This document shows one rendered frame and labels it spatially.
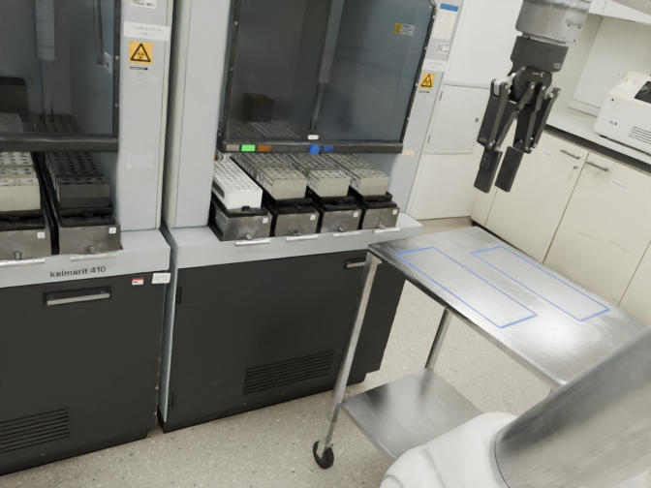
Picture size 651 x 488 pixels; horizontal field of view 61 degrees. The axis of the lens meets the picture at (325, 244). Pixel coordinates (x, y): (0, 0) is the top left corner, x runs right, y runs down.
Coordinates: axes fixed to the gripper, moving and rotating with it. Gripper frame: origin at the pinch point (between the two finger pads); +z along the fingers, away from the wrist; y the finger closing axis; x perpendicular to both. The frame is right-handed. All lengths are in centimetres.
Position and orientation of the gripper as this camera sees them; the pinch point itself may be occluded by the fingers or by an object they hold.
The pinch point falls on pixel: (497, 170)
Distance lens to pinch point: 93.5
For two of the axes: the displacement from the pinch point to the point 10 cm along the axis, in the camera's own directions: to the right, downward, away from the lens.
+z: -1.9, 8.8, 4.4
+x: -4.9, -4.7, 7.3
